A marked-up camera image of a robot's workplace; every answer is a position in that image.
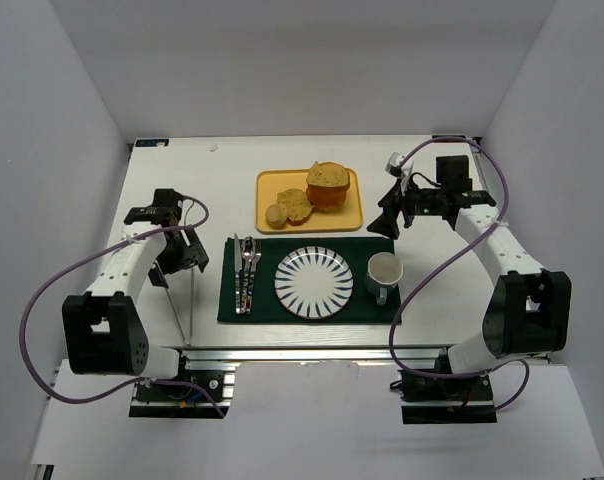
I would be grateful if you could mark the blue label sticker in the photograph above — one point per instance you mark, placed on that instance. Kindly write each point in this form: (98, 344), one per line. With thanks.
(151, 143)

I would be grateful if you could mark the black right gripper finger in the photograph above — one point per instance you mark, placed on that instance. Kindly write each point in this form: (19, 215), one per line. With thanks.
(386, 223)
(394, 198)

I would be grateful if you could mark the table knife patterned handle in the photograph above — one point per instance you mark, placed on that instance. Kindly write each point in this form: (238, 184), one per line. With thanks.
(237, 274)

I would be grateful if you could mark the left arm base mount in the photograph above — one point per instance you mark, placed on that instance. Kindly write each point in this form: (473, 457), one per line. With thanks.
(214, 375)

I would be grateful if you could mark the small round bread roll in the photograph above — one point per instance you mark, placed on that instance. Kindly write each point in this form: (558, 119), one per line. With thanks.
(276, 215)

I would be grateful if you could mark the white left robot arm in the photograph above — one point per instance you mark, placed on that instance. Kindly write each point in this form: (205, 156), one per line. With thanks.
(103, 330)

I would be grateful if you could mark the dark green placemat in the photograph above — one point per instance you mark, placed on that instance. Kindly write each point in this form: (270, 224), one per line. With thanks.
(361, 308)

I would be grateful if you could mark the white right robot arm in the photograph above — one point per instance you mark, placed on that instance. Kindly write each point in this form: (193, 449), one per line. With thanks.
(528, 312)

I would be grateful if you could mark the herb bread slice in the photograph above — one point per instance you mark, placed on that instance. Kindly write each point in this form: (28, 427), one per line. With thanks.
(298, 206)

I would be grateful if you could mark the metal food tongs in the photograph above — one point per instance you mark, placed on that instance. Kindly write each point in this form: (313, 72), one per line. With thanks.
(181, 294)

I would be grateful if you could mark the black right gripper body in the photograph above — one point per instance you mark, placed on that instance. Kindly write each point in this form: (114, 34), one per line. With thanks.
(405, 204)

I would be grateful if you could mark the large round bread loaf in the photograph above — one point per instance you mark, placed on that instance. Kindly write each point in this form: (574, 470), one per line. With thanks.
(327, 185)

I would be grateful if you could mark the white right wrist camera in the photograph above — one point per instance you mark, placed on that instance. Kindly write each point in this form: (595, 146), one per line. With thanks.
(399, 170)

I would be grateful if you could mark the fork patterned handle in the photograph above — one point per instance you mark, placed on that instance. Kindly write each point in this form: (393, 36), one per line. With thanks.
(252, 275)

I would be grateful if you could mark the aluminium front rail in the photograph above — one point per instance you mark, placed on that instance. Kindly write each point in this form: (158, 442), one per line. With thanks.
(288, 354)

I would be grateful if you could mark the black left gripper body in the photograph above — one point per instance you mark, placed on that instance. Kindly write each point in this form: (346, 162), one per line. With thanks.
(183, 251)

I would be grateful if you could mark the pale green mug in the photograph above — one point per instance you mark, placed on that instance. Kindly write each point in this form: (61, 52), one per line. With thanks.
(384, 272)

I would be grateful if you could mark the white blue striped plate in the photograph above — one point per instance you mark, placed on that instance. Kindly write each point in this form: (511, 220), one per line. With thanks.
(313, 283)

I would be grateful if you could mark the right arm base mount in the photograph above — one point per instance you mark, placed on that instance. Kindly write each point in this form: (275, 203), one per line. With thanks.
(427, 401)

